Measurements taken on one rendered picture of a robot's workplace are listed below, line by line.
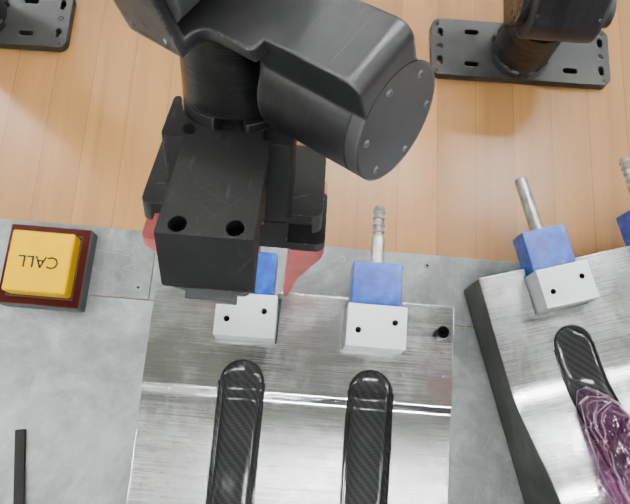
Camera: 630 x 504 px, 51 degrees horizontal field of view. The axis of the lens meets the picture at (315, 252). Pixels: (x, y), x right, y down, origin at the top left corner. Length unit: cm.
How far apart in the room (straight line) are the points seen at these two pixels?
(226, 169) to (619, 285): 46
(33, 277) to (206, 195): 39
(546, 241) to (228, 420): 33
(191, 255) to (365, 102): 10
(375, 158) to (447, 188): 43
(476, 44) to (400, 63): 52
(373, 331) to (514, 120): 33
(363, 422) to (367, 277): 12
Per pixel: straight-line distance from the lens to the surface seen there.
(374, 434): 57
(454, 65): 77
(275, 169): 34
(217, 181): 31
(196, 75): 33
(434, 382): 58
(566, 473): 61
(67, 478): 68
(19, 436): 70
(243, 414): 57
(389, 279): 57
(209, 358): 57
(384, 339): 54
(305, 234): 38
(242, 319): 54
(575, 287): 64
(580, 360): 66
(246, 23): 29
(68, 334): 69
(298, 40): 28
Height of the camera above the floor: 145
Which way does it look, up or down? 75 degrees down
